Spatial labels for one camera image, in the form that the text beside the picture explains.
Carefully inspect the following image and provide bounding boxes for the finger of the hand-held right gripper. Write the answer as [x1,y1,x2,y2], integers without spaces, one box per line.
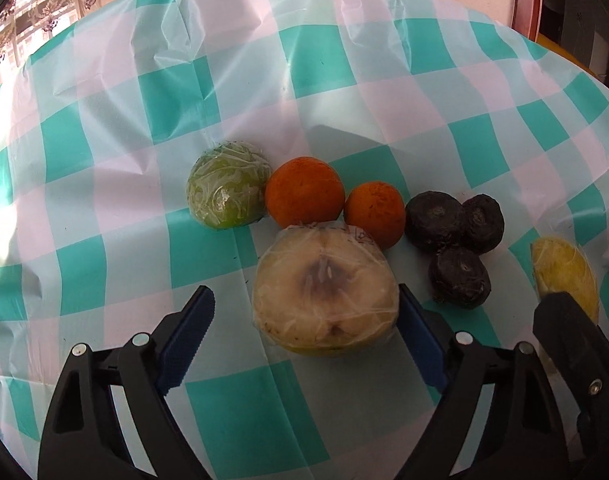
[533,291,609,480]

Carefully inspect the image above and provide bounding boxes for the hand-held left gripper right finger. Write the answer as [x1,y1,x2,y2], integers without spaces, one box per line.
[397,283,571,480]

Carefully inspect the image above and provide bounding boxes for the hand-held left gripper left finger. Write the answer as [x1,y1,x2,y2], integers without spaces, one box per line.
[38,285,216,480]

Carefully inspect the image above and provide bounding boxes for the dark water chestnut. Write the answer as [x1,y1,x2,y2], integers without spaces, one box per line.
[429,246,491,309]
[461,194,505,255]
[404,190,469,253]

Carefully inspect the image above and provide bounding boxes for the plastic-wrapped pale fruit half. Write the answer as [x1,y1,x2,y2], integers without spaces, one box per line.
[252,222,400,357]

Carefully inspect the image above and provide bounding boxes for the plastic-wrapped yellow fruit piece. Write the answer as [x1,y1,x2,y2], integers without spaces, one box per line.
[530,236,599,326]

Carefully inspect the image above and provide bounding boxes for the small orange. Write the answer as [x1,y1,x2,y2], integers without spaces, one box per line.
[344,181,406,250]

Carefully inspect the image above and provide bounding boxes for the plastic-wrapped green fruit half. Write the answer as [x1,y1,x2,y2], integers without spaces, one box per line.
[187,141,274,231]

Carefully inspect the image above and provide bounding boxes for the large orange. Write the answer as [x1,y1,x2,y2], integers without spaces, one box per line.
[265,157,346,228]

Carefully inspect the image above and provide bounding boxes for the teal checkered tablecloth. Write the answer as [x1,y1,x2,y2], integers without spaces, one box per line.
[0,0,609,480]

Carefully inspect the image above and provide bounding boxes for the floral lace curtain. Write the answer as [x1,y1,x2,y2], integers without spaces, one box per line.
[0,0,101,98]

